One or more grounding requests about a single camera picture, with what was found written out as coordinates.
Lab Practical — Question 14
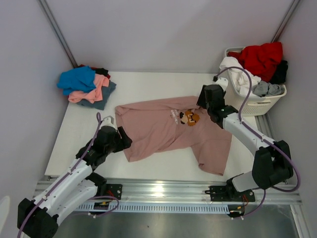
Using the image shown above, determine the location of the dusty pink graphic t-shirt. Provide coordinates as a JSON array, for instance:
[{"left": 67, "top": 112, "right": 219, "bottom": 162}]
[{"left": 115, "top": 96, "right": 232, "bottom": 176}]

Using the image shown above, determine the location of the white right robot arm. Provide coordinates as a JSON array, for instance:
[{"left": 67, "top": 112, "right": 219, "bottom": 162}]
[{"left": 197, "top": 84, "right": 298, "bottom": 200}]

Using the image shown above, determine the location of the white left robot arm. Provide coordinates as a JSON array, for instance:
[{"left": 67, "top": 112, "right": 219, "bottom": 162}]
[{"left": 17, "top": 124, "right": 132, "bottom": 238}]

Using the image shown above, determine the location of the white t-shirt in basket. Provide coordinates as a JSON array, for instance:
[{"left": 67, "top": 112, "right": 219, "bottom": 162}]
[{"left": 219, "top": 57, "right": 261, "bottom": 96}]

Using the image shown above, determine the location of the white perforated laundry basket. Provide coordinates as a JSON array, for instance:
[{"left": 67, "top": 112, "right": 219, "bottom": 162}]
[{"left": 219, "top": 47, "right": 287, "bottom": 116}]

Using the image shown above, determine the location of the grey t-shirt in basket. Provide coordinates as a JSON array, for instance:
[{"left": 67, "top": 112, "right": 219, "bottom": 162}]
[{"left": 252, "top": 81, "right": 285, "bottom": 97}]

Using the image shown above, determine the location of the salmon pink t-shirt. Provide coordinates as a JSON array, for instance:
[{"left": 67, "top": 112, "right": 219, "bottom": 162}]
[{"left": 68, "top": 74, "right": 110, "bottom": 104}]

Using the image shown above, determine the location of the slate blue t-shirt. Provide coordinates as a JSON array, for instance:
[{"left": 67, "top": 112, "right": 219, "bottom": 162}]
[{"left": 77, "top": 81, "right": 116, "bottom": 111}]

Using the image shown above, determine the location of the red t-shirt in basket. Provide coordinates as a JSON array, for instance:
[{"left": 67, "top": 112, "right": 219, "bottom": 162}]
[{"left": 227, "top": 42, "right": 283, "bottom": 82}]

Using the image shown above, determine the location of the black t-shirt in basket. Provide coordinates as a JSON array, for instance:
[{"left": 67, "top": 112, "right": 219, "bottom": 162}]
[{"left": 269, "top": 60, "right": 288, "bottom": 84}]

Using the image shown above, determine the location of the black folded t-shirt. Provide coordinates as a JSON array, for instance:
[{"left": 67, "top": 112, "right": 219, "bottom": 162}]
[{"left": 94, "top": 68, "right": 109, "bottom": 78}]

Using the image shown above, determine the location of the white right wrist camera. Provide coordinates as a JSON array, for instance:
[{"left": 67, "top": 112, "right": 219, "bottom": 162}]
[{"left": 215, "top": 77, "right": 228, "bottom": 91}]

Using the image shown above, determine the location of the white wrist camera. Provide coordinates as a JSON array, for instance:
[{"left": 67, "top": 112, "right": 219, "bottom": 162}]
[
  {"left": 215, "top": 77, "right": 228, "bottom": 91},
  {"left": 102, "top": 116, "right": 115, "bottom": 128}
]

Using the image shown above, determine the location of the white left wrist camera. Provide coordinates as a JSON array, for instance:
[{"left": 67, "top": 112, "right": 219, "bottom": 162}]
[{"left": 102, "top": 116, "right": 115, "bottom": 128}]

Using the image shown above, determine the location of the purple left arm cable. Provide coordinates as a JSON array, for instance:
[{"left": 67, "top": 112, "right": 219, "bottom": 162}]
[{"left": 17, "top": 112, "right": 119, "bottom": 238}]

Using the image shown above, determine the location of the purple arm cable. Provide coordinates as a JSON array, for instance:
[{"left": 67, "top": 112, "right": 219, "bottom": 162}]
[
  {"left": 212, "top": 66, "right": 302, "bottom": 220},
  {"left": 17, "top": 112, "right": 119, "bottom": 238}
]

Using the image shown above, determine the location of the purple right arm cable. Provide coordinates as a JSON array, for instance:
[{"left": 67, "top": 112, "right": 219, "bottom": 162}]
[{"left": 212, "top": 66, "right": 302, "bottom": 220}]

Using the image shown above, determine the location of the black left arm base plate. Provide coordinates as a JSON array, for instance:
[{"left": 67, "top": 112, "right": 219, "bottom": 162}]
[{"left": 96, "top": 183, "right": 123, "bottom": 200}]

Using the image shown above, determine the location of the aluminium mounting rail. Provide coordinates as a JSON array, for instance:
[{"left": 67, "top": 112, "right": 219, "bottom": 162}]
[{"left": 33, "top": 176, "right": 302, "bottom": 205}]

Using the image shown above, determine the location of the right side aluminium rail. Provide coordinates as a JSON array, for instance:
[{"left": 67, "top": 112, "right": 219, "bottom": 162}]
[{"left": 255, "top": 114, "right": 288, "bottom": 184}]

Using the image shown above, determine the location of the white slotted cable duct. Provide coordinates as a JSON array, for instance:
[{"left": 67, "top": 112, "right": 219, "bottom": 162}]
[{"left": 74, "top": 202, "right": 230, "bottom": 214}]

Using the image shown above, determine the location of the right aluminium frame post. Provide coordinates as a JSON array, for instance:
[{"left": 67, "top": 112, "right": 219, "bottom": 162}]
[{"left": 270, "top": 0, "right": 302, "bottom": 43}]

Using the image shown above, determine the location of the aluminium frame post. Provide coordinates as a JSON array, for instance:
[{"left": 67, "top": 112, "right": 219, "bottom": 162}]
[
  {"left": 37, "top": 0, "right": 78, "bottom": 68},
  {"left": 270, "top": 0, "right": 302, "bottom": 43}
]

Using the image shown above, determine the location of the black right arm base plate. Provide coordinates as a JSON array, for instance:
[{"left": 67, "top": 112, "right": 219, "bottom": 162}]
[{"left": 205, "top": 185, "right": 256, "bottom": 202}]

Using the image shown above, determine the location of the left aluminium frame post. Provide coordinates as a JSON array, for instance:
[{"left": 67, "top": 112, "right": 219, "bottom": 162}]
[{"left": 37, "top": 0, "right": 78, "bottom": 68}]

